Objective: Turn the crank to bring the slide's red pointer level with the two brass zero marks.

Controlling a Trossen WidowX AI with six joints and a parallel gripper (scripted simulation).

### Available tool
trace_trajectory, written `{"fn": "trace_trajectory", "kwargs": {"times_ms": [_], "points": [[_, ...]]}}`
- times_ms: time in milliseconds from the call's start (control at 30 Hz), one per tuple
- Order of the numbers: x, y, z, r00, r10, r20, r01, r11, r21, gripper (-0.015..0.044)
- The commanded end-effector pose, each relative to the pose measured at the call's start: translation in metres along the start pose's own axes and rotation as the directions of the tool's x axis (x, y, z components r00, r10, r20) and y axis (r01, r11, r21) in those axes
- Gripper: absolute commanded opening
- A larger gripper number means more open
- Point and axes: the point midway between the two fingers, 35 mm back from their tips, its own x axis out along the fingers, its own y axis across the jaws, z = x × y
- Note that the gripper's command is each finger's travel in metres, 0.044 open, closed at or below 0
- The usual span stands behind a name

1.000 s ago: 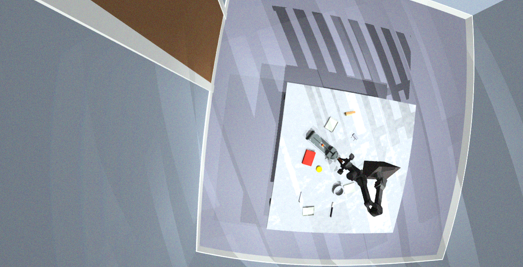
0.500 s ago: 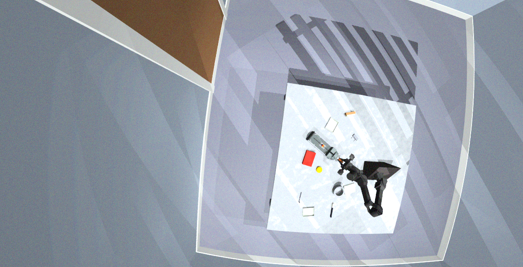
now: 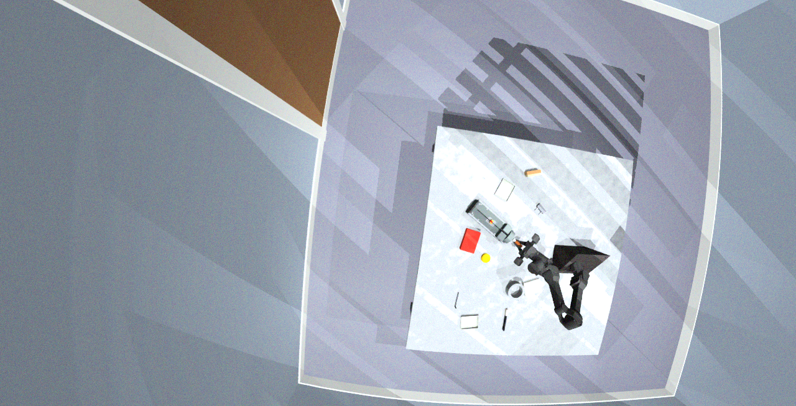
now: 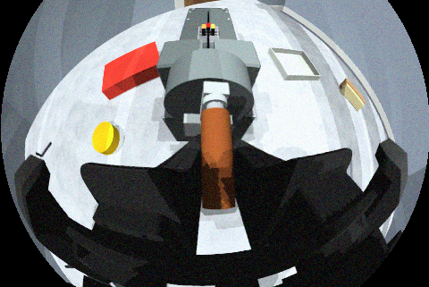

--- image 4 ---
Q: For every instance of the red rectangular block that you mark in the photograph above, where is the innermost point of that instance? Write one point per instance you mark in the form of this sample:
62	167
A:
130	70

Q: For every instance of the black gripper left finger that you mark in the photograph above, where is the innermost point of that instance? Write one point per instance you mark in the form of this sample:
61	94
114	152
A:
173	189

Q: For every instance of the yellow short cylinder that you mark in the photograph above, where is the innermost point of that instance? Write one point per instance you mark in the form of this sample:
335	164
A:
105	138

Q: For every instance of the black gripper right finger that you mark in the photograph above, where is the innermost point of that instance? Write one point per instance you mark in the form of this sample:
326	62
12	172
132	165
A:
265	184

